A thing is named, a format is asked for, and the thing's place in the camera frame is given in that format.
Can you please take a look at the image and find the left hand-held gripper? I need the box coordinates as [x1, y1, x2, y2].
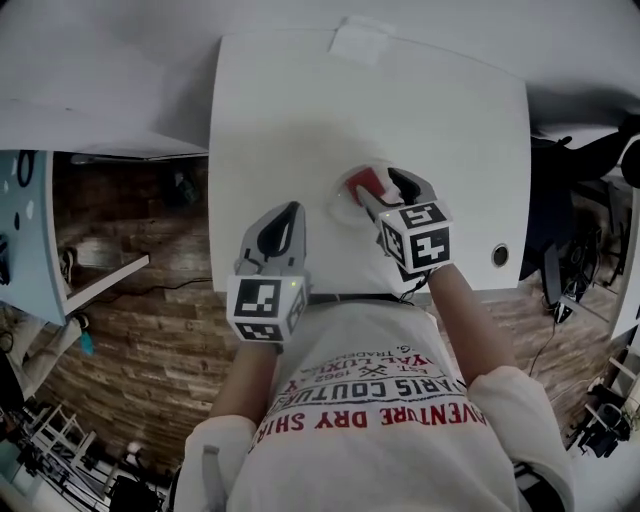
[225, 201, 312, 347]

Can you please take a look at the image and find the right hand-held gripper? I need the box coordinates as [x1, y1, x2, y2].
[355, 166, 455, 285]

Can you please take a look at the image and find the red piece of meat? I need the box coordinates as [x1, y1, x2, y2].
[345, 168, 402, 207]

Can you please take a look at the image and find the clear plate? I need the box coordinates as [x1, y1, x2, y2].
[326, 158, 402, 229]

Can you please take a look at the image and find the person's left forearm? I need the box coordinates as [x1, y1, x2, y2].
[208, 342, 282, 427]

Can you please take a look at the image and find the person's right forearm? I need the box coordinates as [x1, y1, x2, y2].
[426, 263, 520, 387]

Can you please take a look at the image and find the white paper sheet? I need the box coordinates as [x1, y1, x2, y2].
[328, 15, 392, 67]

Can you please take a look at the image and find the white shelf board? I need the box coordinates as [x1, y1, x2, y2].
[63, 252, 152, 315]

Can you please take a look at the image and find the black office chair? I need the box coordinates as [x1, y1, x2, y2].
[518, 113, 640, 321]

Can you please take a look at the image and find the white shoe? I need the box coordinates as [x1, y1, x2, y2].
[59, 246, 77, 287]

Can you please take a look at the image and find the person's white printed shirt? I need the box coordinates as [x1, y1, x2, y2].
[185, 298, 577, 512]

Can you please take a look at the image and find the light blue desk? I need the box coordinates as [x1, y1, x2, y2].
[0, 148, 70, 327]

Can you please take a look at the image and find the black cable under table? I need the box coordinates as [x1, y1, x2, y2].
[308, 292, 419, 305]

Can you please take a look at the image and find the black floor cable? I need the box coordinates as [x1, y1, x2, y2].
[92, 277, 217, 304]

